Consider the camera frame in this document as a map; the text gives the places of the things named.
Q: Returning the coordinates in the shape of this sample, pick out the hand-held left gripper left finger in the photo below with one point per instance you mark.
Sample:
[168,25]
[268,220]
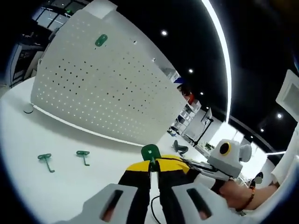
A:
[137,186]

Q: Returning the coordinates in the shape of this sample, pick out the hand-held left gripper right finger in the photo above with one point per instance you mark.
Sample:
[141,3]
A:
[170,186]

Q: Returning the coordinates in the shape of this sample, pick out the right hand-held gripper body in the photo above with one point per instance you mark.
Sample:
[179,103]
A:
[229,158]

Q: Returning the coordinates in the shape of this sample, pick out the green hook assembly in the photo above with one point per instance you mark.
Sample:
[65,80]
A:
[44,156]
[82,153]
[150,151]
[101,40]

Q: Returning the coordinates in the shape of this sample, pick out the white perforated mounting plate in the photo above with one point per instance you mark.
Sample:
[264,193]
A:
[105,88]

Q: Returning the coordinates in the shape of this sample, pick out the round white plate base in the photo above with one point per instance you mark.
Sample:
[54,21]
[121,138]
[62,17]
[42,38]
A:
[28,109]

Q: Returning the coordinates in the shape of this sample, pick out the person's right hand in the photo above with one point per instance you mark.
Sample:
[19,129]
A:
[234,194]

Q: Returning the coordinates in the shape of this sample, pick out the dark grey cloth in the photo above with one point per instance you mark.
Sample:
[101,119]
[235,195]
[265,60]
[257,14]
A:
[180,147]

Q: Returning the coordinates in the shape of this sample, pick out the green potted plant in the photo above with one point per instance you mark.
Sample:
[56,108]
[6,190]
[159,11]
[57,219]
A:
[209,146]

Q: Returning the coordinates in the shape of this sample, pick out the black tripod stand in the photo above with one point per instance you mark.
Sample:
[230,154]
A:
[203,133]

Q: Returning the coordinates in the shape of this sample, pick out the white shelf with bins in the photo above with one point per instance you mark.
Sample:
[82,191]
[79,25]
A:
[188,116]

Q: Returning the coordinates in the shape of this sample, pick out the computer monitor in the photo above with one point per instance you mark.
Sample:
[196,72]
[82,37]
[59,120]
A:
[206,115]

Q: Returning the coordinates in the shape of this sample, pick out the person's white clothing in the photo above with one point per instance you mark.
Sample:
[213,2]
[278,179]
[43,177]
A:
[289,168]

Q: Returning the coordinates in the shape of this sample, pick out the ceiling air conditioner unit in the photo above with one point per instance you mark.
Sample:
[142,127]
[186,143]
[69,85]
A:
[289,93]

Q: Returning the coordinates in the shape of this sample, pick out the curved ceiling light strip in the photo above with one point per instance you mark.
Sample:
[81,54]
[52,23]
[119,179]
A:
[224,51]

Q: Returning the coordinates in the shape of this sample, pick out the recessed ceiling spotlights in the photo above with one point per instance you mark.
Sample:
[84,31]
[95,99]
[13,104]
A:
[164,32]

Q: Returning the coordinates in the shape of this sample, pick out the black desk rack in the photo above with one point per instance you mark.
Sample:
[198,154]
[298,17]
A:
[25,58]

